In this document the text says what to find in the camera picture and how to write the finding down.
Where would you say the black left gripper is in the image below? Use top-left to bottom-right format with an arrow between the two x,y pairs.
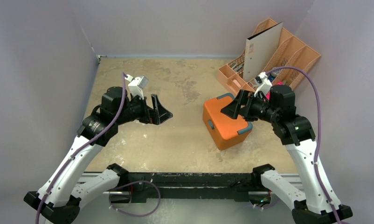
115,92 -> 172,125

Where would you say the orange medicine kit box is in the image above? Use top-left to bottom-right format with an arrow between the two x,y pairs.
202,93 -> 253,150

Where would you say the teal box latch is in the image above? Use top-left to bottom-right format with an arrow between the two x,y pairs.
208,119 -> 215,130

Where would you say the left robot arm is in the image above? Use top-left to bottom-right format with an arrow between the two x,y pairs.
24,86 -> 173,224

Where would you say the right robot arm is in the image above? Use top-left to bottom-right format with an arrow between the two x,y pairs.
221,85 -> 353,224

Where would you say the pink marker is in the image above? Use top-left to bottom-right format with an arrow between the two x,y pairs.
266,81 -> 283,99

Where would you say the white binder folder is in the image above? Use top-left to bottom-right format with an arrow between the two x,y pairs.
242,22 -> 283,82

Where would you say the peach desk organizer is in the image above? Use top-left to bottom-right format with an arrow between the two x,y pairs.
216,18 -> 321,95

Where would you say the teal box carry handle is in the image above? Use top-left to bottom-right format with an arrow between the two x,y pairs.
216,93 -> 253,139

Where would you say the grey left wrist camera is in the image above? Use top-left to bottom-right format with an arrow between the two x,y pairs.
125,74 -> 149,99

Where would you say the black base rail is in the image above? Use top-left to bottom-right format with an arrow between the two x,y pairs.
111,172 -> 274,205

